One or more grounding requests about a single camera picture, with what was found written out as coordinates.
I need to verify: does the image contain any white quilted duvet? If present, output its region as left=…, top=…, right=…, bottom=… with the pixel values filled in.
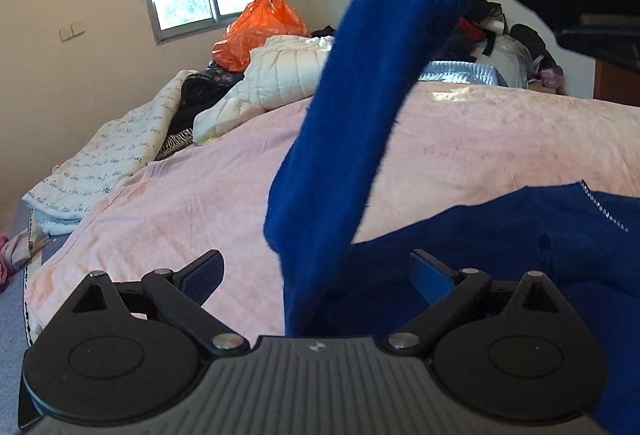
left=192, top=35, right=335, bottom=146

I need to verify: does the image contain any pink bed blanket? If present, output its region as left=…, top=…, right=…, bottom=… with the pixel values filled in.
left=22, top=80, right=640, bottom=346

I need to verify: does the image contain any orange plastic bag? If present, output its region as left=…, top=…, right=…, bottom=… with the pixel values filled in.
left=212, top=0, right=311, bottom=73

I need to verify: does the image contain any brown wooden wardrobe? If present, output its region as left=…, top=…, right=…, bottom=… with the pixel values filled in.
left=575, top=0, right=640, bottom=107

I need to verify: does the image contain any blue knit sweater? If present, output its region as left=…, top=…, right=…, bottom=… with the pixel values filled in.
left=262, top=0, right=640, bottom=435

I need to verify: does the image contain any black and red clothes pile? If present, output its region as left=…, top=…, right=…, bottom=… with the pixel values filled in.
left=452, top=0, right=506, bottom=61

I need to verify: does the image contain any white script print quilt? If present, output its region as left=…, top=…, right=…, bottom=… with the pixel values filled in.
left=22, top=70, right=198, bottom=236

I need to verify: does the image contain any black backpack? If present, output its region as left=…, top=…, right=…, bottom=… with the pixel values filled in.
left=509, top=23, right=557, bottom=72

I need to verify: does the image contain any pink cloth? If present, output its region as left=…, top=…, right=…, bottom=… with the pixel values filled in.
left=0, top=230, right=48, bottom=283

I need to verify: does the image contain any window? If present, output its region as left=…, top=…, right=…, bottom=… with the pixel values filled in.
left=141, top=0, right=266, bottom=46

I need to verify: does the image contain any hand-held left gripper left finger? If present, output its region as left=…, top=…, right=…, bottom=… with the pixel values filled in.
left=72, top=249, right=251, bottom=358

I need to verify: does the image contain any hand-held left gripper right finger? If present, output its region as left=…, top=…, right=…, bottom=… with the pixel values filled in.
left=387, top=249, right=558, bottom=357

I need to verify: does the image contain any dark patterned clothes pile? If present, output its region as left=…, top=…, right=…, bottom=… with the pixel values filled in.
left=155, top=60, right=246, bottom=161

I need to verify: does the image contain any white plastic bag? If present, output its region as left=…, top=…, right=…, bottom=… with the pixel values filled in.
left=482, top=32, right=536, bottom=90

